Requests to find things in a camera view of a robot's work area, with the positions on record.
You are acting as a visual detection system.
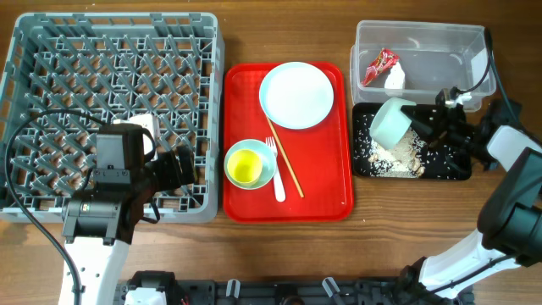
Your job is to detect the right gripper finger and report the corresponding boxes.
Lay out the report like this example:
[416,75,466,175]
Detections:
[411,120,440,138]
[401,104,439,127]

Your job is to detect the mint green bowl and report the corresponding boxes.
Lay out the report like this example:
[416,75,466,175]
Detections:
[369,97,417,150]

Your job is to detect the rice food waste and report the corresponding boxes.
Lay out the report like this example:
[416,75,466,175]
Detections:
[354,110,467,178]

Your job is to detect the red snack wrapper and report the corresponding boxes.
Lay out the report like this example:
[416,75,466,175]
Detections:
[361,48,400,86]

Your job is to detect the yellow plastic cup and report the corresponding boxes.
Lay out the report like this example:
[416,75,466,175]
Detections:
[226,149,263,187]

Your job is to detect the light blue bowl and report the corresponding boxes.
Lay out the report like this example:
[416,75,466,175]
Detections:
[224,139,277,190]

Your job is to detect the white plastic fork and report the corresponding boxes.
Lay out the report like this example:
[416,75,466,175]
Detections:
[266,136,286,202]

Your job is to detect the wooden chopstick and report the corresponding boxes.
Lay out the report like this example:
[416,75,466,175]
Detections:
[266,117,305,198]

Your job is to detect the light blue round plate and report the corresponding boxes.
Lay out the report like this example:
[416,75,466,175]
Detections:
[258,62,334,130]

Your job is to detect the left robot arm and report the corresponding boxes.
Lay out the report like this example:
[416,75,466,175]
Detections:
[59,123,196,304]

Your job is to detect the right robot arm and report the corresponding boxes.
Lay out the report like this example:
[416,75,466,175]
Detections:
[394,101,541,304]

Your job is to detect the black waste tray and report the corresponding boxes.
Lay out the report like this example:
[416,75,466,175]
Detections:
[351,102,473,182]

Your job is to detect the grey dishwasher rack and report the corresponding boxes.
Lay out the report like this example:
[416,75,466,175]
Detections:
[1,12,225,223]

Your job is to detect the crumpled white tissue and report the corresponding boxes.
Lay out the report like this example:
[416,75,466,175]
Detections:
[384,63,406,97]

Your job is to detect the clear plastic bin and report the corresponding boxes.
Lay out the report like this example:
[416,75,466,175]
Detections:
[350,20,496,112]

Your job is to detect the red plastic tray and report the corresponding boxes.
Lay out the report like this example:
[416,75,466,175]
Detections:
[223,62,354,223]

